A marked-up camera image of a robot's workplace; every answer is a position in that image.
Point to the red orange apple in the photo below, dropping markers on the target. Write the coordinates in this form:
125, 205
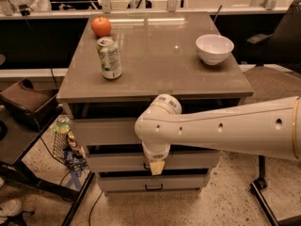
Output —
101, 27

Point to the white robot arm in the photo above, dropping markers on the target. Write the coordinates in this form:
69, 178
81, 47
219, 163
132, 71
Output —
271, 128

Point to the black side table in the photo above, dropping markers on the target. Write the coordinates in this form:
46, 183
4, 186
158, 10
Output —
16, 143

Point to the grey drawer cabinet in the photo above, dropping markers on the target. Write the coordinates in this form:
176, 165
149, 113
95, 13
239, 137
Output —
158, 55

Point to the brown office chair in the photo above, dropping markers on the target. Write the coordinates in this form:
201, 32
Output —
273, 77

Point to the white ceramic bowl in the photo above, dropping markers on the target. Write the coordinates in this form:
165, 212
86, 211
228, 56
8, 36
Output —
213, 49

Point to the white green soda can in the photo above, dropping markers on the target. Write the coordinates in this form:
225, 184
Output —
108, 52

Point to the grey drawer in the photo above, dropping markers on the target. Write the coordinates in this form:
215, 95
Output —
130, 157
107, 123
144, 181

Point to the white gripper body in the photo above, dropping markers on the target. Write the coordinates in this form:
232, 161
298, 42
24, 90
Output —
155, 154

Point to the wire snack basket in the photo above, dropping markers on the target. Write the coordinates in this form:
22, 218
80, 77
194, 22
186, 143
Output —
66, 149

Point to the brown open box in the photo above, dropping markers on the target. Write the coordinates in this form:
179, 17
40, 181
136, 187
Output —
29, 106

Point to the white shoe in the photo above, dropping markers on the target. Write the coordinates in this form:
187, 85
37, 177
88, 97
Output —
10, 208

